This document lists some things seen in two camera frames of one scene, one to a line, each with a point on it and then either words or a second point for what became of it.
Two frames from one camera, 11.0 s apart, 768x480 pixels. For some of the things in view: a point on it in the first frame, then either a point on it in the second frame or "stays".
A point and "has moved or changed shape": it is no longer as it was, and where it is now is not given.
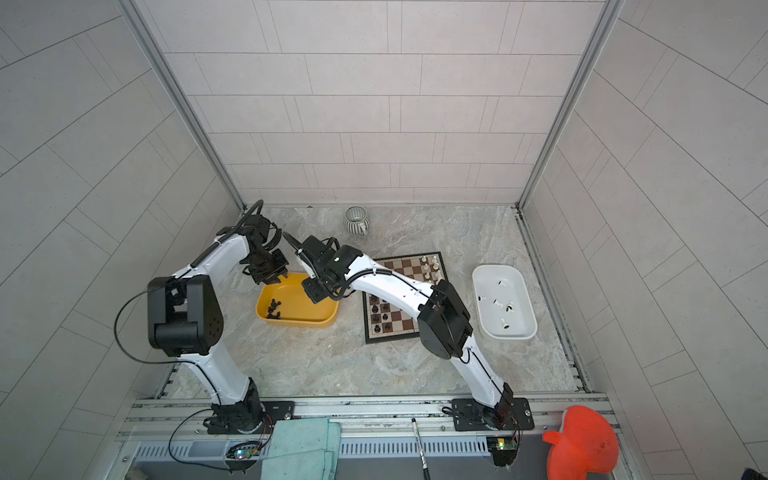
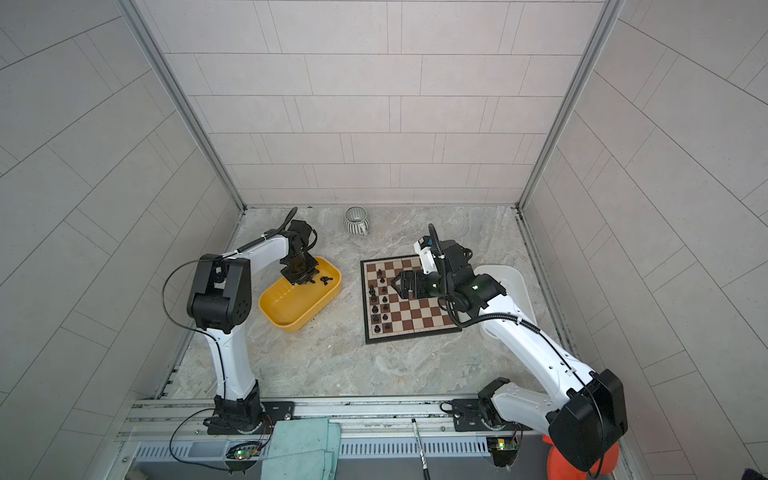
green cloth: x=303 y=449 stays
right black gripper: x=314 y=291 -> x=418 y=277
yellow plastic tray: x=288 y=304 has moved or changed shape
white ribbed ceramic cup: x=356 y=220 stays
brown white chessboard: x=387 y=319 stays
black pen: x=423 y=460 stays
